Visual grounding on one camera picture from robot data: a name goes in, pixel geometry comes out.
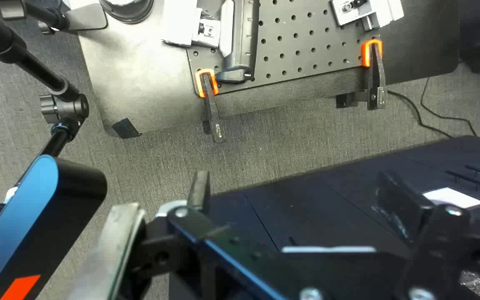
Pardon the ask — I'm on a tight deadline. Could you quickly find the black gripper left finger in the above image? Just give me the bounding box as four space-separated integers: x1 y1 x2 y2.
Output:
166 169 301 300

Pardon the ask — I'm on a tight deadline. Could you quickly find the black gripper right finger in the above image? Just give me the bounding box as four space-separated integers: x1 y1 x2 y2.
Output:
374 171 469 300

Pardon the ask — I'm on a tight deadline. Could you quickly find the blue and black robot base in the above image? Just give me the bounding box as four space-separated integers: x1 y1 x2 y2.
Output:
0 154 106 300

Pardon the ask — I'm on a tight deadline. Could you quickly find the white paper label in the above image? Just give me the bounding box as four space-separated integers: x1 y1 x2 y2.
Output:
423 186 480 208

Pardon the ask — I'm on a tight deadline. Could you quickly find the grey metal table plate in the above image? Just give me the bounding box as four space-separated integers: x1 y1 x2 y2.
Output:
71 0 459 138

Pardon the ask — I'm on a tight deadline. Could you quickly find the left orange-handled clamp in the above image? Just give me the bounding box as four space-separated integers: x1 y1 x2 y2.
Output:
194 68 224 143

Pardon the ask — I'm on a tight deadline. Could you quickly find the orange-handled clamp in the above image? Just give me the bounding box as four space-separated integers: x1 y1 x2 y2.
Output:
194 68 224 143
336 38 386 109

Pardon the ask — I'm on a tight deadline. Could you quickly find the black cable on floor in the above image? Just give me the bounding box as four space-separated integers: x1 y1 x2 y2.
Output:
384 74 480 139

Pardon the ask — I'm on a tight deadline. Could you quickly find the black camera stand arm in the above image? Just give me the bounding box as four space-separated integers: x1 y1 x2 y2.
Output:
0 0 89 156

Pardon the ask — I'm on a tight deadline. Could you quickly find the right orange-handled clamp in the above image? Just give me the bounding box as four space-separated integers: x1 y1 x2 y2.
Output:
336 38 386 109

